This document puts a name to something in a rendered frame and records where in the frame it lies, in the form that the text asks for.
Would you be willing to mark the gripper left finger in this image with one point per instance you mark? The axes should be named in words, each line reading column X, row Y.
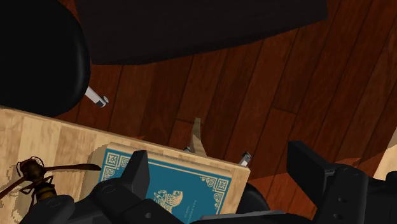
column 136, row 180

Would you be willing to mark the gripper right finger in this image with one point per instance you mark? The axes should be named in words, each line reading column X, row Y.
column 341, row 192

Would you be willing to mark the blue ornamented book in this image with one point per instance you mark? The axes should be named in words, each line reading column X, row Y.
column 183, row 183

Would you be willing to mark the light wooden desk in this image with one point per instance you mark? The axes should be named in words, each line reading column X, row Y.
column 62, row 139

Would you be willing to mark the brown wasp figure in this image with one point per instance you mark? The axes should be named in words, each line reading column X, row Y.
column 32, row 170

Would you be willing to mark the black office chair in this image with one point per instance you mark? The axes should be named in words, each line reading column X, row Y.
column 37, row 56

